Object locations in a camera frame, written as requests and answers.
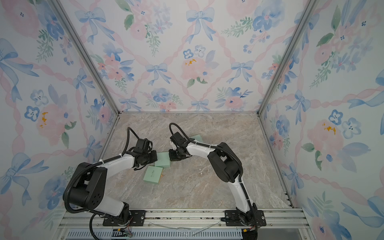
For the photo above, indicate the aluminium frame post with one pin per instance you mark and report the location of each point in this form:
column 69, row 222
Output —
column 291, row 47
column 58, row 9

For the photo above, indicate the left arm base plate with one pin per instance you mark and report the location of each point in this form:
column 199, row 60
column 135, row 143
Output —
column 133, row 218

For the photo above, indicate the small green jewelry box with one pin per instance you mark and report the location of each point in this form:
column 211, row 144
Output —
column 153, row 174

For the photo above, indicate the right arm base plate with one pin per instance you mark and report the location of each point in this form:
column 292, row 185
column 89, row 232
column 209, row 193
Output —
column 238, row 219

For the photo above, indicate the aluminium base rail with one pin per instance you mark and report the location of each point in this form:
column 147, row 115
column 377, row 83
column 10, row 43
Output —
column 187, row 224

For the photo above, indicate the aluminium frame post right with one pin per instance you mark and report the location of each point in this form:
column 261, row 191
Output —
column 291, row 47

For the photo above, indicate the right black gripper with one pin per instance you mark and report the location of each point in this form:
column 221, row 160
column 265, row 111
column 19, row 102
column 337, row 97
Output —
column 172, row 157

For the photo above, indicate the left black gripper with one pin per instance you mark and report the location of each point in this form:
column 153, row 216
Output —
column 154, row 153

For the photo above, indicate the aluminium frame post left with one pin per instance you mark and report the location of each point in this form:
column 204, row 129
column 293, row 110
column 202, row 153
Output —
column 58, row 9

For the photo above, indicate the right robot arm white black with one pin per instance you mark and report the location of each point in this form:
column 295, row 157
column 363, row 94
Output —
column 227, row 167

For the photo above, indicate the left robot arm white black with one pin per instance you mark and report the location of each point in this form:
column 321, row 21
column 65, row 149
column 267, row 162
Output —
column 86, row 190

